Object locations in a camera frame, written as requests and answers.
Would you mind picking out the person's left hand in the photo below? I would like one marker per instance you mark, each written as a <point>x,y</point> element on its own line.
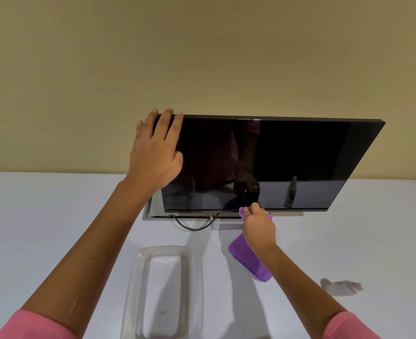
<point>155,158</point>

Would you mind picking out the person's right hand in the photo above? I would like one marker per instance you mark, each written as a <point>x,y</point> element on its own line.
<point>259,233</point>

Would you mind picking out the purple microfiber cloth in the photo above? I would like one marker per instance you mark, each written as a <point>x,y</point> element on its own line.
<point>246,261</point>

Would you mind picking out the black Dell monitor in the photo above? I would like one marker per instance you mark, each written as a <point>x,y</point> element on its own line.
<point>282,162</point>

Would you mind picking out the small white spray bottle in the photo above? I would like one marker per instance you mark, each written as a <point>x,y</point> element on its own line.
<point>345,287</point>

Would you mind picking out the clear plastic container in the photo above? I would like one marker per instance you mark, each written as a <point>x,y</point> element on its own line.
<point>162,293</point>

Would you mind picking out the person's right forearm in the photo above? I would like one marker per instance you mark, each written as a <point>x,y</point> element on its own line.
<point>299,289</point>

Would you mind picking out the person's left forearm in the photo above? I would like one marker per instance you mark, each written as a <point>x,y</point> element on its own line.
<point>84,261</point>

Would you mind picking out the pink shirt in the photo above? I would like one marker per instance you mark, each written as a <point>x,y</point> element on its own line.
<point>35,326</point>

